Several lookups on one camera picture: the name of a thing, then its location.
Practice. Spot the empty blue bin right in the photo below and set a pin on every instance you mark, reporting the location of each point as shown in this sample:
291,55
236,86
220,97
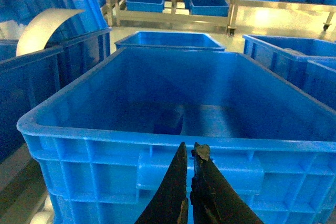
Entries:
319,81

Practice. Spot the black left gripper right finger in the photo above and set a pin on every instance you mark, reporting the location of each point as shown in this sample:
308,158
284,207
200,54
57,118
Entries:
212,197

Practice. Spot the empty blue bin left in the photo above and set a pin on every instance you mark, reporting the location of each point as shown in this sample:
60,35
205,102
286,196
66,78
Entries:
105,141

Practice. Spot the empty blue bin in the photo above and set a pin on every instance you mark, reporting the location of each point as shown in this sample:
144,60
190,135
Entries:
319,81
105,141

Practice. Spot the blue bin red parts left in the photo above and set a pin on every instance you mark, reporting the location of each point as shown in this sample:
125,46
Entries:
27,81

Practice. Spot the white paper sheet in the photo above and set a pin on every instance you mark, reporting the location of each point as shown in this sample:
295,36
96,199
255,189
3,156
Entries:
38,32

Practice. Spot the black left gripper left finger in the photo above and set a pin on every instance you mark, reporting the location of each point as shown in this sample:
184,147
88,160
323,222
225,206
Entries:
170,203

